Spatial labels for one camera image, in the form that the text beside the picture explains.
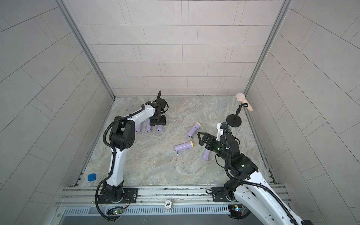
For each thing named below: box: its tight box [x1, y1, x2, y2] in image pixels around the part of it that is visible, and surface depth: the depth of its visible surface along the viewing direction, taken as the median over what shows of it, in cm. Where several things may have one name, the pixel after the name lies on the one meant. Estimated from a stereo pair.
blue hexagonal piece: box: [87, 173, 97, 182], surface depth 78 cm
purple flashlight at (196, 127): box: [187, 121, 202, 138], surface depth 96 cm
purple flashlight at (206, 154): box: [202, 148, 211, 161], surface depth 85 cm
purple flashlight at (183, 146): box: [174, 140, 194, 152], surface depth 88 cm
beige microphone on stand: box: [236, 92, 254, 113], surface depth 82 cm
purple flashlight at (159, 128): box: [156, 125, 163, 132], surface depth 96 cm
